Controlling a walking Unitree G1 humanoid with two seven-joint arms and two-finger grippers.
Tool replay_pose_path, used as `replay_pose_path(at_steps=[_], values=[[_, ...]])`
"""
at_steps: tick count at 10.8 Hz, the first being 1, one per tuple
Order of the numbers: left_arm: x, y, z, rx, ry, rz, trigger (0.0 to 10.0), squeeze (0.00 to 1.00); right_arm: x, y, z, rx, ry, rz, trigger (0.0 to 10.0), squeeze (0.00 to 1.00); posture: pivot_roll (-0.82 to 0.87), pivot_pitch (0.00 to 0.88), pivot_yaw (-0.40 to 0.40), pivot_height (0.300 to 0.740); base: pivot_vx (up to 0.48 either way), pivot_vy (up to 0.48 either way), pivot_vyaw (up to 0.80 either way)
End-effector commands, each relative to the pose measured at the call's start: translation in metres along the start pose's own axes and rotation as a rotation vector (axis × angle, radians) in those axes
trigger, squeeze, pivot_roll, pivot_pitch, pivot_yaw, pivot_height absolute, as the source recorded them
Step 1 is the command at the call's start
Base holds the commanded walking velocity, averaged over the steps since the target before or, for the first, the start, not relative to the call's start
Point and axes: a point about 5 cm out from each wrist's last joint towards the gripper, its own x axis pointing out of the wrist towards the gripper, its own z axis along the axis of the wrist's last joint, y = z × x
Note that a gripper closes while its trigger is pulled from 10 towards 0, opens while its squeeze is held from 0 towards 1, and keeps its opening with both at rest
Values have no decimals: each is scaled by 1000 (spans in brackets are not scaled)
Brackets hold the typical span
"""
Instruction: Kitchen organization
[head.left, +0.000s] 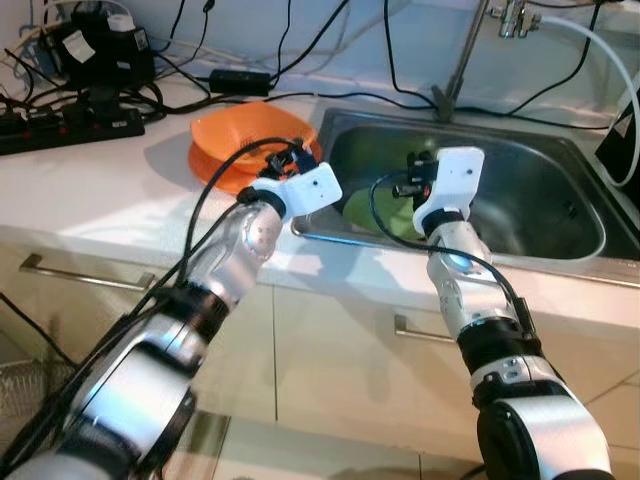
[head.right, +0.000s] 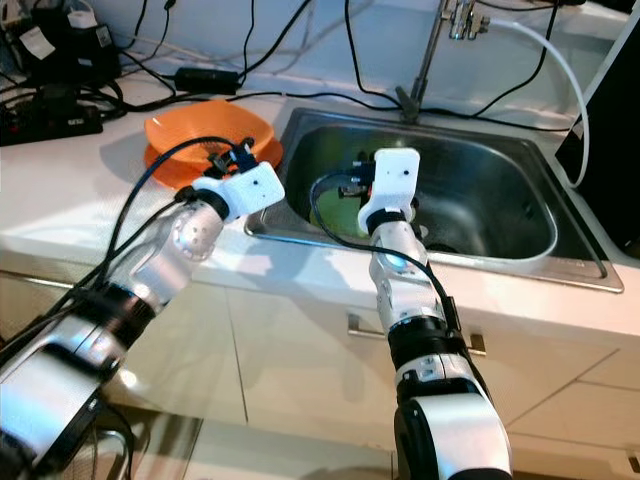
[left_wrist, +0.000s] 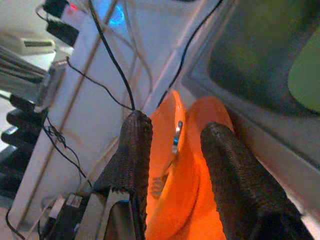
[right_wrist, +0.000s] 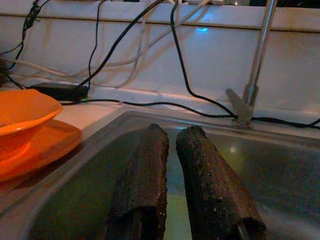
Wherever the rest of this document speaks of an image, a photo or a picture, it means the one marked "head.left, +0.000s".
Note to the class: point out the green plate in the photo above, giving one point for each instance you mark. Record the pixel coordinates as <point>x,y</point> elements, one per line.
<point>365,212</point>

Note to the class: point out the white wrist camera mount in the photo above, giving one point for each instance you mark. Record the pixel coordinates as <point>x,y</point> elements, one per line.
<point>452,180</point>
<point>305,192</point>

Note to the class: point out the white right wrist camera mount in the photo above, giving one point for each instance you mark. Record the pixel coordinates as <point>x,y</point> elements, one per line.
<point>452,180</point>

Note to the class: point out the stainless steel sink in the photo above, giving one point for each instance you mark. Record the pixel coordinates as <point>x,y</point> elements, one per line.
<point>530,190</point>

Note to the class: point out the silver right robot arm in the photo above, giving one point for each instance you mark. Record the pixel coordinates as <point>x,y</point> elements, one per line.
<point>480,310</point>

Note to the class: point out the black power adapter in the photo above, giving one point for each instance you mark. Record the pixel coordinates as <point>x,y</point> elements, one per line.
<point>240,82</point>

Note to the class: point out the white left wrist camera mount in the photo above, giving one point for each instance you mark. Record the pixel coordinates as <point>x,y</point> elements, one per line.
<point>305,192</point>

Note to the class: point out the black power strip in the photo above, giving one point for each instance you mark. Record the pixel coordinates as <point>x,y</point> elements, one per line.
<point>70,128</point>

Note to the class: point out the orange plastic bowl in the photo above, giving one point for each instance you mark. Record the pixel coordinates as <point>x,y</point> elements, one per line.
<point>245,128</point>

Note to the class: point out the metal faucet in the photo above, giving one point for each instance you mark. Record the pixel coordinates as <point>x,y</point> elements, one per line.
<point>465,50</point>

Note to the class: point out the white plug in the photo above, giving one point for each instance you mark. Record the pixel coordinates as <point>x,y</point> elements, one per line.
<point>120,21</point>

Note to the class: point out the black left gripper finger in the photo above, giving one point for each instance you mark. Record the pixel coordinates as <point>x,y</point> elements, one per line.
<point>302,154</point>
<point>279,154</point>

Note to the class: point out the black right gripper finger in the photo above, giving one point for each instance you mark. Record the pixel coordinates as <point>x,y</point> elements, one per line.
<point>427,161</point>
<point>412,160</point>

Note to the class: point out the black charger box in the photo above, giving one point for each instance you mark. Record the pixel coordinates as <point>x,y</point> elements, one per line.
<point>100,55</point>

